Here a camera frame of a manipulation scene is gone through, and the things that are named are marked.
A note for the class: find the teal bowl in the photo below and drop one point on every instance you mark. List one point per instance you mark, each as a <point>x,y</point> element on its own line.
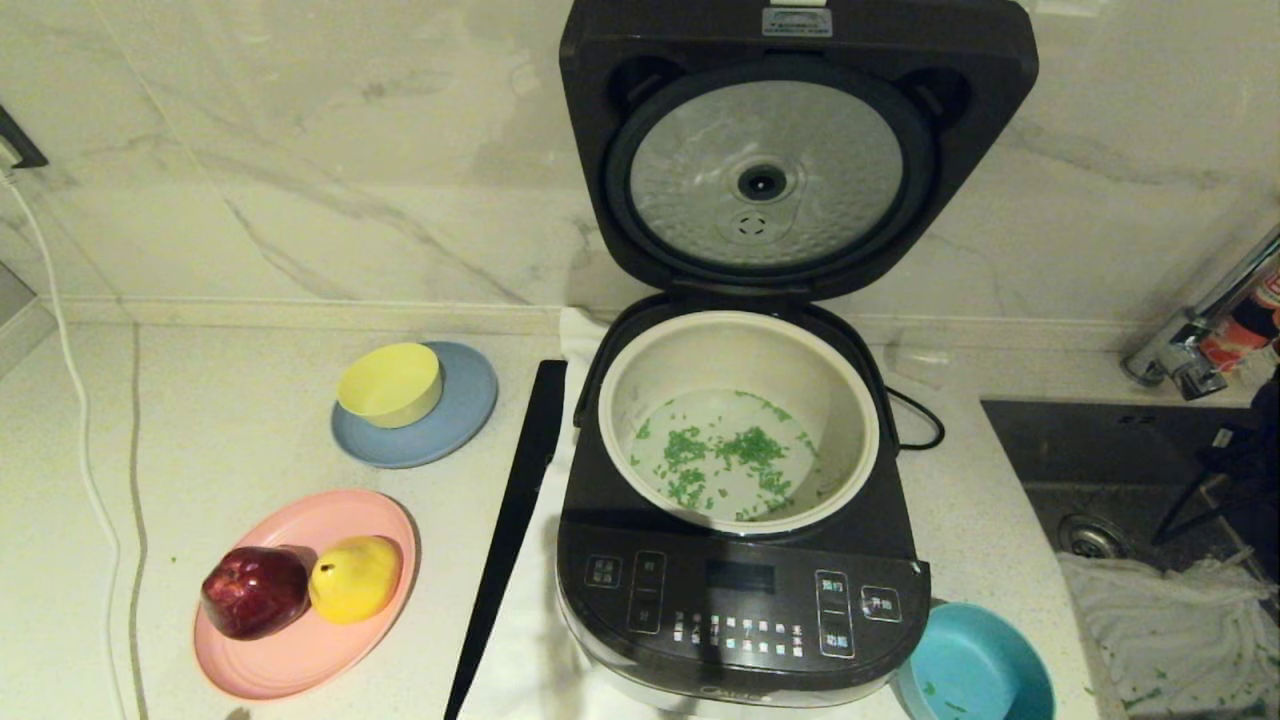
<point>970,670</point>

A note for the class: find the red printed can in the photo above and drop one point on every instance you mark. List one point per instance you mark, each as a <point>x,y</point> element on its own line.
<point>1240,335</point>

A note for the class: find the pink plate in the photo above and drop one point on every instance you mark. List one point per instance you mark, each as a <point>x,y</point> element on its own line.
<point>300,660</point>

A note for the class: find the black flat board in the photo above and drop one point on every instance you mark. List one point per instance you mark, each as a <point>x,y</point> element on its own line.
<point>510,530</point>

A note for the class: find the chopped green vegetables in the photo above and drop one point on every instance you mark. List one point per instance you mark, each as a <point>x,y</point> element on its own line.
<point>685,450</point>

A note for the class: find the yellow bowl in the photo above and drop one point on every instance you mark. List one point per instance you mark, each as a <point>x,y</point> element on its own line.
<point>390,388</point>

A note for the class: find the yellow pear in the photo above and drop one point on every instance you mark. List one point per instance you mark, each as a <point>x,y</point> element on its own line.
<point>355,580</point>

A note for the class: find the dark grey rice cooker base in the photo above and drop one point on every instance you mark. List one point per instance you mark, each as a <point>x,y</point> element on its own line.
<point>740,600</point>

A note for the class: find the blue plate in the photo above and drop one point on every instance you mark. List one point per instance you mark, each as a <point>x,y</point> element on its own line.
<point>460,418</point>

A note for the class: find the dark metal sink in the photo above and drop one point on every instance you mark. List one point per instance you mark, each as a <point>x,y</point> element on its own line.
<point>1100,450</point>

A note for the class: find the cream inner pot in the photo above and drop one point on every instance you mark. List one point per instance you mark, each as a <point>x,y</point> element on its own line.
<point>740,350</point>

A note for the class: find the red apple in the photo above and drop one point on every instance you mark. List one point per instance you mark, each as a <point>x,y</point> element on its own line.
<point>255,592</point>

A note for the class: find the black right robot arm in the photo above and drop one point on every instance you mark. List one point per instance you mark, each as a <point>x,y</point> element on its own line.
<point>1255,480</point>

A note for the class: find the clear plastic cup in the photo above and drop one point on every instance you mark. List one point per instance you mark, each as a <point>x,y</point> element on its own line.
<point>918,368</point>

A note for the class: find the white cloth with green specks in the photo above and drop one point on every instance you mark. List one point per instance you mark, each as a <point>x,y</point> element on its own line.
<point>1170,640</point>

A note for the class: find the chrome faucet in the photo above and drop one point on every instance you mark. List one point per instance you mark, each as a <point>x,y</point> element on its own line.
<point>1190,365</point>

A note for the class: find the metal sink drain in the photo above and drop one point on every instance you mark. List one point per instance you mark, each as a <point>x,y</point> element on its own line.
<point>1092,536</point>

